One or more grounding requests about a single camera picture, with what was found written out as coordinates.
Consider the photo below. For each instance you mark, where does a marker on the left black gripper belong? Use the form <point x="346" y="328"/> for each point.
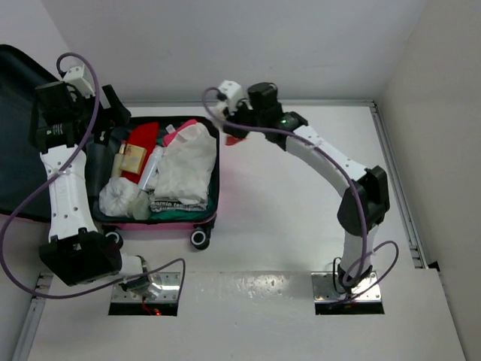
<point x="115" y="116"/>

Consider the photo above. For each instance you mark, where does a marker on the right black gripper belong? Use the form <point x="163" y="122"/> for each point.
<point x="233" y="118"/>

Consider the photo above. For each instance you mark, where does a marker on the red cloth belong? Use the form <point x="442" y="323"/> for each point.
<point x="144" y="135"/>

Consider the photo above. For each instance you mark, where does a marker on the amber liquid bottle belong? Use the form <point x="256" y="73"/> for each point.
<point x="116" y="171"/>

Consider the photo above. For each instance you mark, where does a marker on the clear zip bag red label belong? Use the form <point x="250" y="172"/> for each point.
<point x="230" y="140"/>

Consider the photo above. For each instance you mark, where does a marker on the small yellow cardboard box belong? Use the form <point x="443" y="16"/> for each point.
<point x="133" y="159"/>

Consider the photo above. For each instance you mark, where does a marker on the pink towel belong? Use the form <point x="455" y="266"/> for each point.
<point x="172" y="132"/>

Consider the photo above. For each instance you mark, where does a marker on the white pink spray bottle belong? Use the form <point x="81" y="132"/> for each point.
<point x="151" y="167"/>

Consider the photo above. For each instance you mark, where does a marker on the pink suitcase with dark lining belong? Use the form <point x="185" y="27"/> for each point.
<point x="22" y="170"/>

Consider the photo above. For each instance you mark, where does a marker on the white drawstring pouch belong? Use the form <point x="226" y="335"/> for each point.
<point x="116" y="196"/>

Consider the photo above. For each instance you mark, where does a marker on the white cloth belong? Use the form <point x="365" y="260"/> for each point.
<point x="190" y="156"/>

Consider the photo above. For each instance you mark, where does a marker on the green printed shirt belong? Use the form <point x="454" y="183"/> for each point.
<point x="188" y="193"/>

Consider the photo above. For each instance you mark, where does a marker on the black white newspaper print bag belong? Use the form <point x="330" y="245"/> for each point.
<point x="160" y="205"/>

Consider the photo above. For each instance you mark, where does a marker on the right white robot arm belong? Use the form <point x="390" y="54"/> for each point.
<point x="363" y="191"/>

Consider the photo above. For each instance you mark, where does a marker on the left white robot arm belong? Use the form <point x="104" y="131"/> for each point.
<point x="76" y="252"/>

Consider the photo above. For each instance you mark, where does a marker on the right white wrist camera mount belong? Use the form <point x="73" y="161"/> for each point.
<point x="232" y="93"/>

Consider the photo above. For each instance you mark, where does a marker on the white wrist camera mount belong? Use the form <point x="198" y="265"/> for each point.
<point x="232" y="93"/>
<point x="78" y="77"/>

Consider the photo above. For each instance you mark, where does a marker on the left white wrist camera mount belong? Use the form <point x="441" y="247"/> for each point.
<point x="78" y="77"/>

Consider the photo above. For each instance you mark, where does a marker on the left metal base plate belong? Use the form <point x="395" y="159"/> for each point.
<point x="162" y="287"/>

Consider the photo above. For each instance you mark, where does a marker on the metal base plate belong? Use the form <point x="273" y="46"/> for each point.
<point x="327" y="289"/>
<point x="162" y="287"/>

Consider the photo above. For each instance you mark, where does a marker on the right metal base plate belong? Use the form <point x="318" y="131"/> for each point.
<point x="327" y="289"/>

